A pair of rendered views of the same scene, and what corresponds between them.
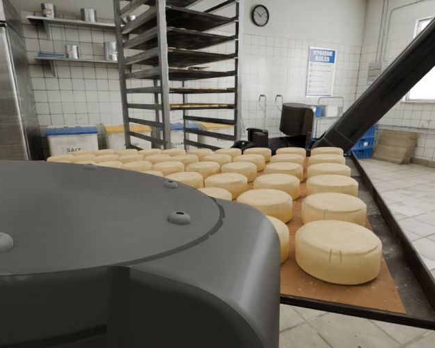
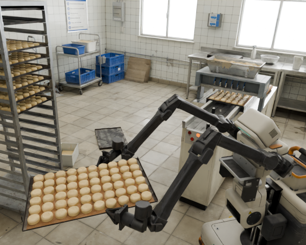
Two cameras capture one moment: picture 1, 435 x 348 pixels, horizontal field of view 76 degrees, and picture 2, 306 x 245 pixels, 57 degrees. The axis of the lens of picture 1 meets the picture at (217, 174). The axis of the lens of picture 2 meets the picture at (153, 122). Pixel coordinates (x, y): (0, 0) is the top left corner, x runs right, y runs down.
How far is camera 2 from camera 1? 121 cm
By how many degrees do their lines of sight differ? 36
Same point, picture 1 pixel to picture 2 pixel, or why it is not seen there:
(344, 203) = (144, 186)
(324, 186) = (140, 181)
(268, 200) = (133, 189)
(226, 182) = (120, 185)
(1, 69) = not seen: outside the picture
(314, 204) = (140, 187)
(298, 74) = (58, 12)
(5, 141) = not seen: outside the picture
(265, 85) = (30, 25)
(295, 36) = not seen: outside the picture
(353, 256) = (148, 197)
